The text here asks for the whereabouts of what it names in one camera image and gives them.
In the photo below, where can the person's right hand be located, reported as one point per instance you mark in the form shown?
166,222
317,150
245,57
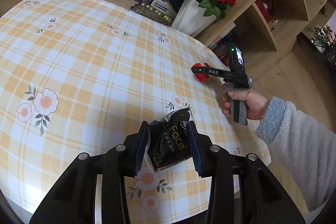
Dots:
256,106

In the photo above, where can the red teapot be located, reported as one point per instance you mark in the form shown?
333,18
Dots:
265,8

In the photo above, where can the small glass bottle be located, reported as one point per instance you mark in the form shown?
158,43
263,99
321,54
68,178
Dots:
273,24

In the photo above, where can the plaid floral tablecloth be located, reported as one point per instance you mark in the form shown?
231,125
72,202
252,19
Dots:
92,69

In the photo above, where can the gold scalloped tray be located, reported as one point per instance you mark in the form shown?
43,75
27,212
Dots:
155,12

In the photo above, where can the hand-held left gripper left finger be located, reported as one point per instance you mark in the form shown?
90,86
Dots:
140,145

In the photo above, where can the potted pale flowers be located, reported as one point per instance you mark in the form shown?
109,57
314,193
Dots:
324,35

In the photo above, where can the black tissue packet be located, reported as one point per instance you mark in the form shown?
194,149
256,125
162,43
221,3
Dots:
170,140

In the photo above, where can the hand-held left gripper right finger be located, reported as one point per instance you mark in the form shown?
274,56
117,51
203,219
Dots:
195,148

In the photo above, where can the black wall shelf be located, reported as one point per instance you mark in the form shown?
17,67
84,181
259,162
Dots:
315,53

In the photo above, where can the white flower pot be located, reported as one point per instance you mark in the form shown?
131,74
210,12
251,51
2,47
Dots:
191,19

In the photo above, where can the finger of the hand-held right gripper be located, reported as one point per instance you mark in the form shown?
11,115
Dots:
205,65
212,72

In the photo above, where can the person's right forearm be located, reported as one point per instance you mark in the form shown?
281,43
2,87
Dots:
294,140

